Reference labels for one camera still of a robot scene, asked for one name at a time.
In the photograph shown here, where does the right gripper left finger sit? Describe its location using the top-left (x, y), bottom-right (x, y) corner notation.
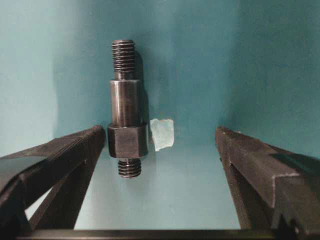
top-left (0, 125), bottom-right (105, 233)

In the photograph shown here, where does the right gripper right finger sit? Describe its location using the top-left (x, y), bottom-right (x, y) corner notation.
top-left (215, 126), bottom-right (320, 232)

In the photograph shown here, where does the dark threaded metal shaft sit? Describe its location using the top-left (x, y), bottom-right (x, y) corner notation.
top-left (107, 39), bottom-right (148, 178)

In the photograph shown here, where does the right tape marker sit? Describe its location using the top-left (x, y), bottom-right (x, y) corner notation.
top-left (150, 118), bottom-right (175, 152)

